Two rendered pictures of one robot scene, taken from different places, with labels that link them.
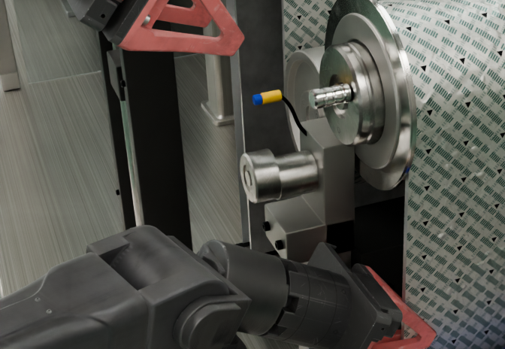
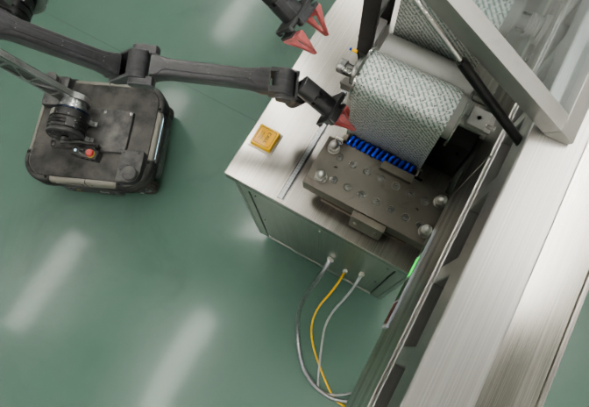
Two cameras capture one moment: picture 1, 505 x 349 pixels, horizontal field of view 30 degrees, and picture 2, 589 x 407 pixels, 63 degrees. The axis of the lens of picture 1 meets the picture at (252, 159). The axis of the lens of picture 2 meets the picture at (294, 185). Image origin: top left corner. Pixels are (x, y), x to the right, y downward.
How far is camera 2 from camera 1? 0.91 m
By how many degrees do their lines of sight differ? 52
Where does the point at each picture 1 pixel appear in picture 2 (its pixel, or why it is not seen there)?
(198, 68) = not seen: outside the picture
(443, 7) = (381, 74)
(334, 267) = (337, 101)
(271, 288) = (309, 97)
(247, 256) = (309, 88)
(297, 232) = (344, 84)
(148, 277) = (276, 82)
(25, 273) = (341, 7)
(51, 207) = not seen: outside the picture
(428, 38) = (368, 80)
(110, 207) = not seen: outside the picture
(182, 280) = (279, 89)
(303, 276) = (321, 100)
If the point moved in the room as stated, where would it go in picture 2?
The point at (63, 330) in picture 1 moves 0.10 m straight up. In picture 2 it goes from (249, 83) to (243, 62)
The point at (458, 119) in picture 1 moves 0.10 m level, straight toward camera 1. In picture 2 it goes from (365, 100) to (330, 118)
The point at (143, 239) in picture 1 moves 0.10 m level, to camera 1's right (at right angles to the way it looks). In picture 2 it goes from (283, 72) to (309, 97)
